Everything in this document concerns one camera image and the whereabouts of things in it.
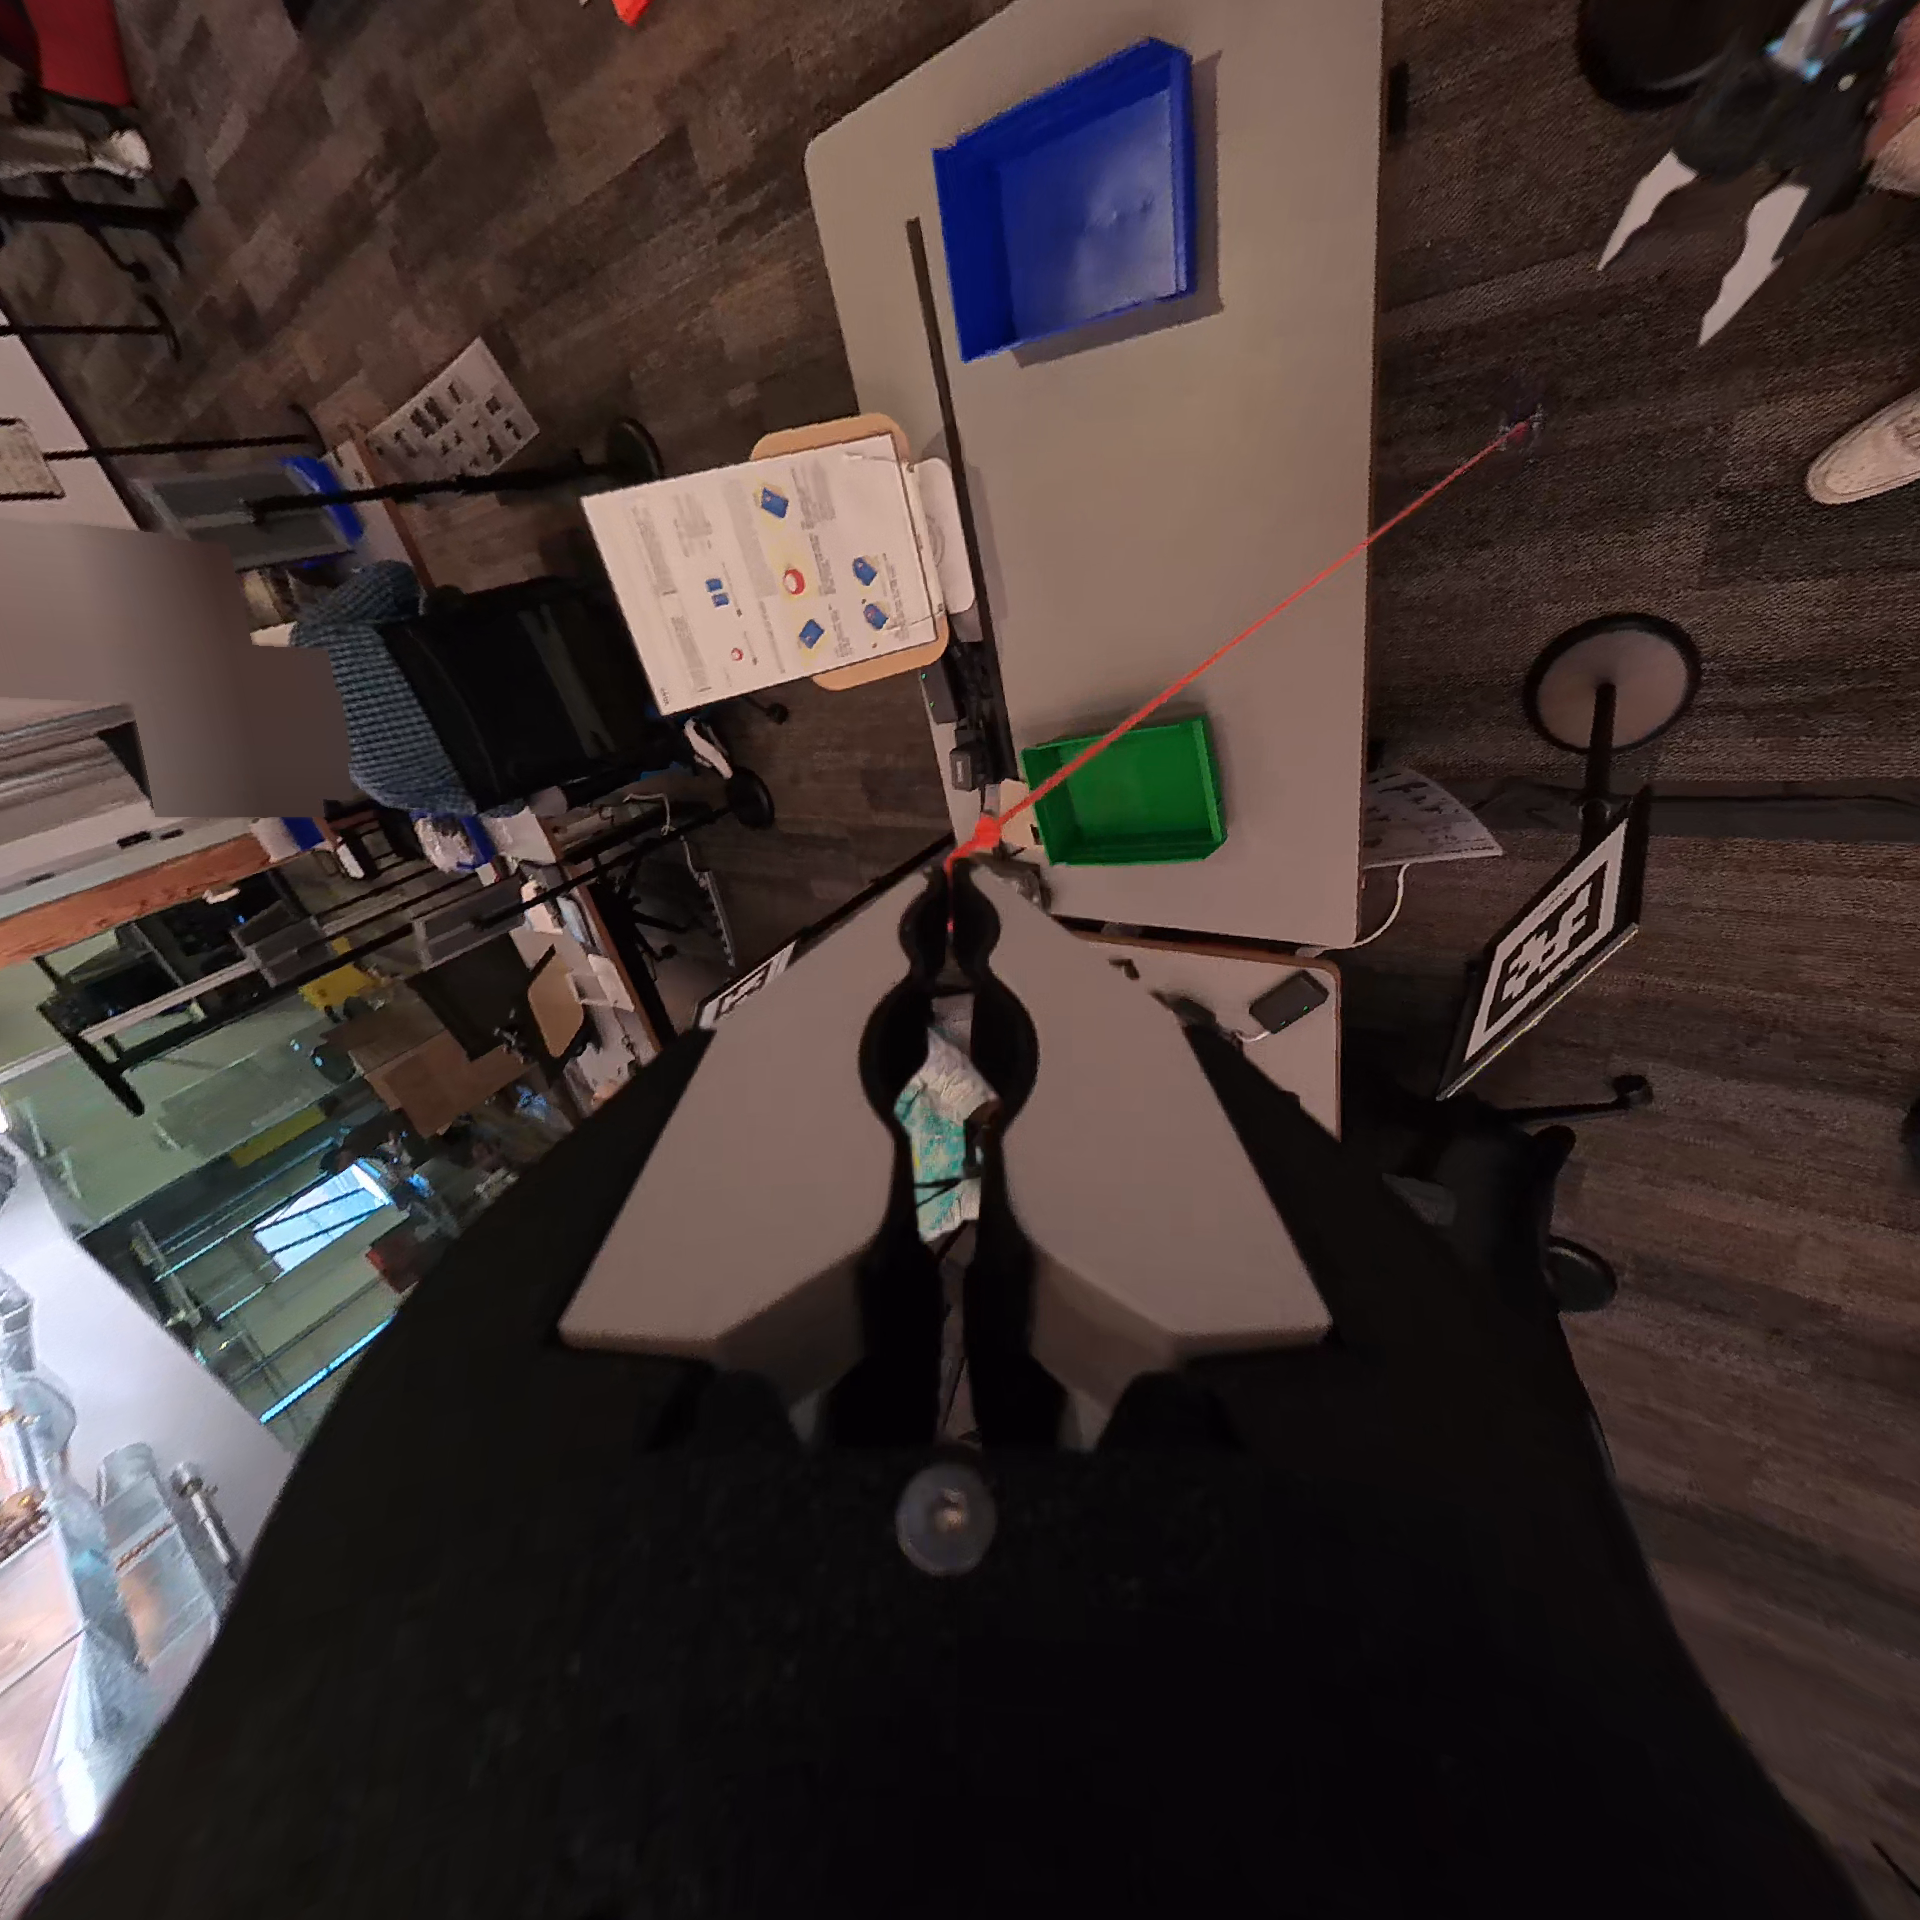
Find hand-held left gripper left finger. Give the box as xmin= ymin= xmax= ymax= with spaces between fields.
xmin=557 ymin=866 xmax=954 ymax=1445

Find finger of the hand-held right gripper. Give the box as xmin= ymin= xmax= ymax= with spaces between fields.
xmin=1697 ymin=187 xmax=1811 ymax=347
xmin=1596 ymin=154 xmax=1708 ymax=274

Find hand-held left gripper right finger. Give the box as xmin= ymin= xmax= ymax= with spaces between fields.
xmin=956 ymin=863 xmax=1335 ymax=1445

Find red yo-yo string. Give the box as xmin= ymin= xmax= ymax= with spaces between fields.
xmin=943 ymin=419 xmax=1543 ymax=880

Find grey desk with wooden edge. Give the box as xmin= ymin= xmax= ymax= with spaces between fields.
xmin=1050 ymin=920 xmax=1346 ymax=1141

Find black device on desk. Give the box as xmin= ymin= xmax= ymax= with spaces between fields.
xmin=918 ymin=641 xmax=1025 ymax=799

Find black strip on desk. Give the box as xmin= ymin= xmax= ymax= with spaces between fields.
xmin=902 ymin=215 xmax=1010 ymax=708

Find small black and white marker board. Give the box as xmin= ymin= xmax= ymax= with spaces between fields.
xmin=693 ymin=941 xmax=799 ymax=1032

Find colourful patterned cloth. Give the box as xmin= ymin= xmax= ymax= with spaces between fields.
xmin=894 ymin=1032 xmax=1002 ymax=1244

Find white shoe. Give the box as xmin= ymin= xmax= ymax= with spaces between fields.
xmin=1803 ymin=385 xmax=1920 ymax=508

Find green plastic bin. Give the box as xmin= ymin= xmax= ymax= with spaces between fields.
xmin=1020 ymin=713 xmax=1230 ymax=870

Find stand with white round base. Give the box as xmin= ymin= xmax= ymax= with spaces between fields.
xmin=1521 ymin=611 xmax=1706 ymax=857

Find printed paper sheets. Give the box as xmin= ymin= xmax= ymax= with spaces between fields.
xmin=1361 ymin=762 xmax=1506 ymax=870

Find blue plastic bin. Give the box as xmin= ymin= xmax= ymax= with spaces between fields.
xmin=930 ymin=35 xmax=1200 ymax=366

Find printed instruction sheet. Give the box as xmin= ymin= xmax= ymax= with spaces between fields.
xmin=579 ymin=447 xmax=949 ymax=717

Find blue checked cloth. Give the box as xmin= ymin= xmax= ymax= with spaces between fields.
xmin=287 ymin=560 xmax=479 ymax=819

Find stand with black round base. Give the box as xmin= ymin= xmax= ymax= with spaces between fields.
xmin=253 ymin=413 xmax=665 ymax=520

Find wooden clipboard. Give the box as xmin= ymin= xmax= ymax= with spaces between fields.
xmin=747 ymin=413 xmax=987 ymax=693

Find blue box on floor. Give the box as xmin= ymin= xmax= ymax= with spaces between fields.
xmin=282 ymin=449 xmax=366 ymax=554

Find printed sheet on floor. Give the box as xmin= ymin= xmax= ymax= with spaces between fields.
xmin=364 ymin=335 xmax=544 ymax=485

